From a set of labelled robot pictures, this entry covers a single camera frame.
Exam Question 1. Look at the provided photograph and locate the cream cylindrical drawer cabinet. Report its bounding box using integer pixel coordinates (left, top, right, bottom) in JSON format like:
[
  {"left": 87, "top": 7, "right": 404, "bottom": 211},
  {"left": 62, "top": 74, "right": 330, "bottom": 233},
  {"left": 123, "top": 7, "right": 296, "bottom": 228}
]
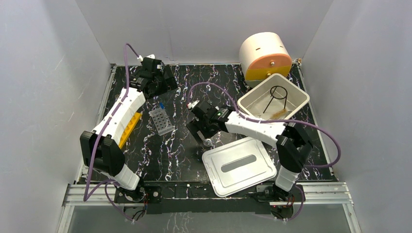
[{"left": 239, "top": 32, "right": 292, "bottom": 88}]

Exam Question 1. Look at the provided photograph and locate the yellow test tube rack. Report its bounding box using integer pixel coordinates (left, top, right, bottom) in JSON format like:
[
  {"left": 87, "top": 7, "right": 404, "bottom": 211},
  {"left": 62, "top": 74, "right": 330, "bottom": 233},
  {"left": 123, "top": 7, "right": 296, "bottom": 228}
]
[{"left": 119, "top": 112, "right": 142, "bottom": 149}]

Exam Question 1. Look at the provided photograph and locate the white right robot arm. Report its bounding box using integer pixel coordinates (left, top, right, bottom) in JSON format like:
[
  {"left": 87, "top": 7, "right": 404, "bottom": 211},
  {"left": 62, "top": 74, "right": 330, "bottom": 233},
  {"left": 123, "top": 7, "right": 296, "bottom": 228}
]
[{"left": 187, "top": 100, "right": 313, "bottom": 201}]

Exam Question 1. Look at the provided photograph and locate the small glass beaker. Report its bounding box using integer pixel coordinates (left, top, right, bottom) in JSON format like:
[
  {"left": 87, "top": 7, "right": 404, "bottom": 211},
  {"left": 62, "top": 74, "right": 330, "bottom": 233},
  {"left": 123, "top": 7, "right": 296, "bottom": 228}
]
[{"left": 203, "top": 133, "right": 217, "bottom": 148}]

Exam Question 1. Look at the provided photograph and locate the black wire tripod ring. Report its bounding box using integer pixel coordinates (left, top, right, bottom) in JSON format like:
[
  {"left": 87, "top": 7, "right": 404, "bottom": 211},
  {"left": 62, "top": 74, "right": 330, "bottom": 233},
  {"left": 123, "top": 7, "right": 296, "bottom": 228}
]
[{"left": 262, "top": 85, "right": 289, "bottom": 114}]

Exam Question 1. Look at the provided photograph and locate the aluminium frame rail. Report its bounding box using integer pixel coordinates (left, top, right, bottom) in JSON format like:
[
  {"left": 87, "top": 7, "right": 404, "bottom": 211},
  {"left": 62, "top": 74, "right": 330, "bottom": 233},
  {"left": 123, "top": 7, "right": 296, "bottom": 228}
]
[{"left": 61, "top": 182, "right": 355, "bottom": 206}]

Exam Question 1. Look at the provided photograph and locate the clear plastic tube rack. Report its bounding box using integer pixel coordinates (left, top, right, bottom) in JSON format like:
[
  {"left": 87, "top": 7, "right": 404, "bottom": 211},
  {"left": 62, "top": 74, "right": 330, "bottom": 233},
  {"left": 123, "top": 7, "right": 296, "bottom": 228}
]
[{"left": 149, "top": 108, "right": 173, "bottom": 136}]

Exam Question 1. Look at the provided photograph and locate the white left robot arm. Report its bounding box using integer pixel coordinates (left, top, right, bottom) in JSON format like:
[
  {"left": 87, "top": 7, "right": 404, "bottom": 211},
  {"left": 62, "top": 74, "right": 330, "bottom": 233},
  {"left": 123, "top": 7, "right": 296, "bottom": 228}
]
[{"left": 80, "top": 55, "right": 177, "bottom": 202}]

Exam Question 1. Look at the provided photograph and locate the brown test tube brush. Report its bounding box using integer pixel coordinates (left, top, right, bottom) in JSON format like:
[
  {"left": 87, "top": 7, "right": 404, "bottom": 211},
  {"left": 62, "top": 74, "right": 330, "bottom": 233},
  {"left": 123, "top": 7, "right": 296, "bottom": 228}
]
[{"left": 270, "top": 108, "right": 287, "bottom": 119}]

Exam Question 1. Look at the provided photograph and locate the white bin lid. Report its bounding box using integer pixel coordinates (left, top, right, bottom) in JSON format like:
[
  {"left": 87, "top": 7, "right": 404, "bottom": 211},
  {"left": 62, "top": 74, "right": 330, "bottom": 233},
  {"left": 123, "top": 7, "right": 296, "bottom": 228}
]
[{"left": 202, "top": 137, "right": 277, "bottom": 198}]

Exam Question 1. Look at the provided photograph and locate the white plastic bin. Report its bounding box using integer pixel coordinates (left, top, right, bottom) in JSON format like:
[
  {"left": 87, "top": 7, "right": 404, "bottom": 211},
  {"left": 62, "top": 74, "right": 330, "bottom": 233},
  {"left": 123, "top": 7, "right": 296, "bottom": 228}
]
[{"left": 237, "top": 74, "right": 310, "bottom": 120}]

